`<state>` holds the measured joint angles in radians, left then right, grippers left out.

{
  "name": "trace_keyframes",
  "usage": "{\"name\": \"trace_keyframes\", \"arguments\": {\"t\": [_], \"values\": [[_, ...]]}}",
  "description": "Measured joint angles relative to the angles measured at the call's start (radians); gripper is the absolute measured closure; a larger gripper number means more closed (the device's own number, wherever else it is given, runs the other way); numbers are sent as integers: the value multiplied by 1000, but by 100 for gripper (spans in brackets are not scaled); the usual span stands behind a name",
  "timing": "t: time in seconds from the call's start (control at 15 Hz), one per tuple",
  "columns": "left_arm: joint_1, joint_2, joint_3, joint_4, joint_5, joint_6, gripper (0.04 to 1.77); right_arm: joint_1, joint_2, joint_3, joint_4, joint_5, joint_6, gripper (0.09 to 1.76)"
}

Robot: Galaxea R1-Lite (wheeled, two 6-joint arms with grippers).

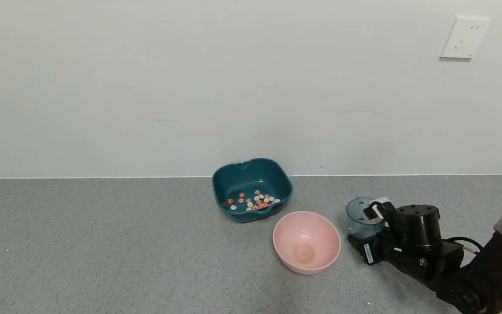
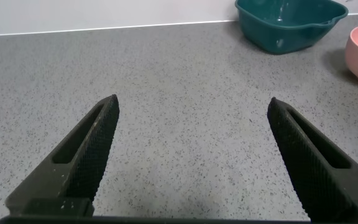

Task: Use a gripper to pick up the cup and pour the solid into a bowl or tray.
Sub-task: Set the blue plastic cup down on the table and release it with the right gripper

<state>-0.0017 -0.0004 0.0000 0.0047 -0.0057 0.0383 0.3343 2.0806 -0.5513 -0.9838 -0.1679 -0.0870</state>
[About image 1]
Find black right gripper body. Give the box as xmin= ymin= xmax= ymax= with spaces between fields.
xmin=360 ymin=228 xmax=403 ymax=266

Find orange and white small pieces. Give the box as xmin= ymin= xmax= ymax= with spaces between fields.
xmin=221 ymin=189 xmax=281 ymax=212

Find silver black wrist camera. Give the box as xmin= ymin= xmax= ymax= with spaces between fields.
xmin=363 ymin=197 xmax=396 ymax=223

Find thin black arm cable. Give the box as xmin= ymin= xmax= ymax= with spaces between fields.
xmin=445 ymin=236 xmax=483 ymax=254

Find white wall socket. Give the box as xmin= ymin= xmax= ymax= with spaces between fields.
xmin=440 ymin=17 xmax=491 ymax=60

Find dark teal square bowl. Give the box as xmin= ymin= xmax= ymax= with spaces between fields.
xmin=212 ymin=158 xmax=294 ymax=224

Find transparent teal ribbed cup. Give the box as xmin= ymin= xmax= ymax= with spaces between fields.
xmin=346 ymin=197 xmax=387 ymax=240

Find pink round bowl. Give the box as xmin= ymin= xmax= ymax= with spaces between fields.
xmin=272 ymin=211 xmax=342 ymax=275

